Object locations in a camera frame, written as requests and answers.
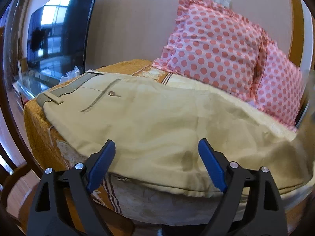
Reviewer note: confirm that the yellow patterned bed cover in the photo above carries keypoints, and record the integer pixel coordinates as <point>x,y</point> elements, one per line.
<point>54,152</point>

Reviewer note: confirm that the glass-top TV stand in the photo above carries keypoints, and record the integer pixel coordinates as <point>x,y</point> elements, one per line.
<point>31,83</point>

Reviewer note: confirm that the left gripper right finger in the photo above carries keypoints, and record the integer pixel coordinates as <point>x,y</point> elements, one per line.
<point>251,203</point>

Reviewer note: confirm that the pink polka-dot pillow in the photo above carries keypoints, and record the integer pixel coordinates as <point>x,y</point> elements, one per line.
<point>277,89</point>
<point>214,45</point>

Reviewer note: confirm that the right pink polka-dot pillow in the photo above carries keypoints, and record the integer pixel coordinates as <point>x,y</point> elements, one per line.
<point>277,89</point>

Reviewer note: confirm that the wooden headboard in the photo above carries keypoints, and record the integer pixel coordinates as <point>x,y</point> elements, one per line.
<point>297,39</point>

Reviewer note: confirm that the beige khaki pants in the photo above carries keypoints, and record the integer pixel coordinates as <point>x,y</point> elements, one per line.
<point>156,130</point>

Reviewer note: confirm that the black flat-screen television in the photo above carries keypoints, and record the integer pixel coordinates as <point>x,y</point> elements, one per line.
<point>57,37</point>

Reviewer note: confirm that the left pink polka-dot pillow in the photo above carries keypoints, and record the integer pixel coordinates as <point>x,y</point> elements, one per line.
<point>214,45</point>

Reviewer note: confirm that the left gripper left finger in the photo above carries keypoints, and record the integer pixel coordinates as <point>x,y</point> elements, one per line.
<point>49,213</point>

